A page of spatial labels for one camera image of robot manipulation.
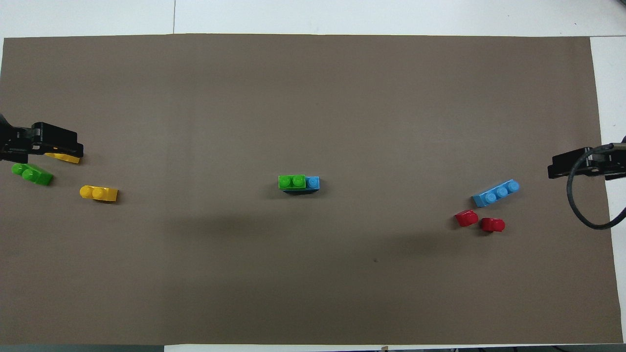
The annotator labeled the green two-stud toy block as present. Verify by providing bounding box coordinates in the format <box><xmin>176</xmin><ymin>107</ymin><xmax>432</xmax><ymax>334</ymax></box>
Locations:
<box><xmin>278</xmin><ymin>175</ymin><xmax>307</xmax><ymax>191</ymax></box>
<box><xmin>11</xmin><ymin>163</ymin><xmax>54</xmax><ymax>187</ymax></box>

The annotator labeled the brown table mat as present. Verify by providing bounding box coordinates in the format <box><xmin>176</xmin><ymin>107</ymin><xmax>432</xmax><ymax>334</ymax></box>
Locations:
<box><xmin>0</xmin><ymin>33</ymin><xmax>625</xmax><ymax>346</ymax></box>

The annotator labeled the blue three-stud toy block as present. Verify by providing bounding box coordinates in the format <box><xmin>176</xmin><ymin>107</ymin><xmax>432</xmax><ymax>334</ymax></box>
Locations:
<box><xmin>471</xmin><ymin>179</ymin><xmax>521</xmax><ymax>208</ymax></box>

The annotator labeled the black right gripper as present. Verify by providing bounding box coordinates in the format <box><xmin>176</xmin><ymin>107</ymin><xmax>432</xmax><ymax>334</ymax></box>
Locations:
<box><xmin>547</xmin><ymin>141</ymin><xmax>626</xmax><ymax>181</ymax></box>

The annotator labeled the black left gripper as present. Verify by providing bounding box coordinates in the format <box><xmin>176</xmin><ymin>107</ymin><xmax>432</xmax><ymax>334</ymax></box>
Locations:
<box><xmin>0</xmin><ymin>114</ymin><xmax>84</xmax><ymax>164</ymax></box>

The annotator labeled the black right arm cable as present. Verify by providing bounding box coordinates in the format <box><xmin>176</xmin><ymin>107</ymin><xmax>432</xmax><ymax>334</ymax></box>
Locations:
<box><xmin>566</xmin><ymin>144</ymin><xmax>626</xmax><ymax>231</ymax></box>

